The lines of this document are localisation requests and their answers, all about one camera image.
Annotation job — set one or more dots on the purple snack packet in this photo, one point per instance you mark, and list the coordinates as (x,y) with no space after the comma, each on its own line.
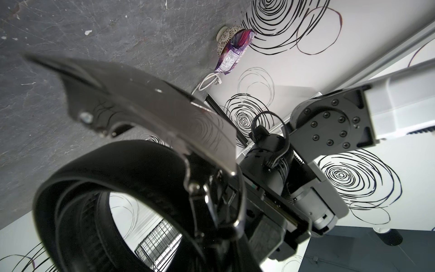
(232,43)

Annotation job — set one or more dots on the black wire wall basket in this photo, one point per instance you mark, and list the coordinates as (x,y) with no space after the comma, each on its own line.
(158,248)

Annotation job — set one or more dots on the long black leather belt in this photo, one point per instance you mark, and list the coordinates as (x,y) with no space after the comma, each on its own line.
(191,178)

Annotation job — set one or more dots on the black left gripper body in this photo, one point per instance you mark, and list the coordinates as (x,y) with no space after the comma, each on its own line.
(287,204)

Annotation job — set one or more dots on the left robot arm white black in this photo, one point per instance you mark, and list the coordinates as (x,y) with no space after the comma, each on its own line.
(347,120)

